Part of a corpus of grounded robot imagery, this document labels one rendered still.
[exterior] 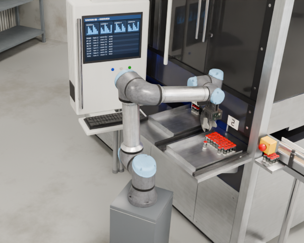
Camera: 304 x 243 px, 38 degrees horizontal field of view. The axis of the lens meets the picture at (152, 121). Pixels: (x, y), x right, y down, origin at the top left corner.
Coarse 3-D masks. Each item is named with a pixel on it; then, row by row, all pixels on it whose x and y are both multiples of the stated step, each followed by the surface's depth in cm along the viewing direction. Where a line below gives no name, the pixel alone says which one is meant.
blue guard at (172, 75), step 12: (156, 60) 302; (168, 60) 290; (156, 72) 305; (168, 72) 294; (180, 72) 283; (168, 84) 297; (180, 84) 286; (228, 96) 251; (228, 108) 254; (240, 108) 246; (240, 120) 248; (252, 120) 240
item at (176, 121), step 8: (160, 112) 282; (168, 112) 287; (176, 112) 290; (184, 112) 291; (192, 112) 291; (152, 120) 275; (160, 120) 280; (168, 120) 280; (176, 120) 281; (184, 120) 282; (192, 120) 282; (208, 120) 283; (160, 128) 270; (168, 128) 271; (176, 128) 272; (184, 128) 272; (192, 128) 267
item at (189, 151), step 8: (192, 136) 258; (200, 136) 262; (168, 144) 249; (176, 144) 252; (184, 144) 256; (192, 144) 256; (200, 144) 257; (176, 152) 242; (184, 152) 248; (192, 152) 249; (200, 152) 249; (208, 152) 250; (216, 152) 250; (240, 152) 247; (184, 160) 237; (192, 160) 242; (200, 160) 242; (208, 160) 243; (216, 160) 237; (192, 168) 233; (200, 168) 232
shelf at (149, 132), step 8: (144, 128) 270; (152, 128) 271; (216, 128) 275; (144, 136) 262; (152, 136) 262; (160, 136) 263; (168, 136) 263; (224, 136) 267; (232, 136) 267; (152, 144) 255; (240, 144) 260; (160, 152) 250; (168, 152) 248; (176, 160) 242; (240, 160) 245; (248, 160) 246; (184, 168) 235; (216, 168) 237; (224, 168) 237; (232, 168) 241; (192, 176) 230; (200, 176) 229; (208, 176) 231
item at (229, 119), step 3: (228, 117) 255; (231, 117) 253; (228, 120) 256; (231, 120) 254; (228, 123) 257; (234, 123) 253; (237, 123) 250; (231, 126) 255; (234, 126) 253; (237, 126) 251; (237, 129) 252
